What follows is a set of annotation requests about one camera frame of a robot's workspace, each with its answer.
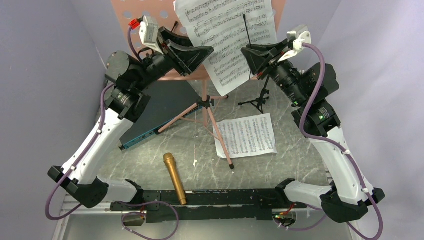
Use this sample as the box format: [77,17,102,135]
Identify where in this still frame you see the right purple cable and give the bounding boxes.
[271,42,384,240]

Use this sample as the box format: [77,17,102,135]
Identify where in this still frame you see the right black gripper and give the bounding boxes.
[241,39,308,107]

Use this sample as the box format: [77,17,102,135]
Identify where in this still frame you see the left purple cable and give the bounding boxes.
[44,26,181,240]

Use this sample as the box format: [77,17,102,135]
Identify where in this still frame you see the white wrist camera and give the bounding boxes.
[128,15,163,54]
[277,24,312,63]

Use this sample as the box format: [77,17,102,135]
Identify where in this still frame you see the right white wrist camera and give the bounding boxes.
[277,24,312,63]

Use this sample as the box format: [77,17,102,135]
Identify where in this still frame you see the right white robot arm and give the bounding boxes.
[241,40,385,223]

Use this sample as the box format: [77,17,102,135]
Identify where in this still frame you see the purple cable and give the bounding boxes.
[44,26,181,240]
[271,42,384,240]

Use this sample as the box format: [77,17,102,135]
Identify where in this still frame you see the black microphone stand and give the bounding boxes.
[237,76,270,114]

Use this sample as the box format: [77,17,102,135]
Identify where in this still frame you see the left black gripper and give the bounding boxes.
[133,27,214,92]

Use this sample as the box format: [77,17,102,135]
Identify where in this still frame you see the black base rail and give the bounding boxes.
[109,188,307,223]

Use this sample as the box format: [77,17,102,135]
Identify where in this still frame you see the gold microphone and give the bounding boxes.
[163,152,187,206]

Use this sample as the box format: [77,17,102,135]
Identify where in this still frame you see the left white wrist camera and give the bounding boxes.
[128,15,163,54]

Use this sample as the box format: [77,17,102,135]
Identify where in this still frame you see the sheet music page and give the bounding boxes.
[217,113,278,159]
[174,0,277,96]

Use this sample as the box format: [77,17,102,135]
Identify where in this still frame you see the pink music stand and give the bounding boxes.
[109,0,287,170]

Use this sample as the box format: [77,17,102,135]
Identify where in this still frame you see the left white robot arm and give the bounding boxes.
[48,27,214,210]

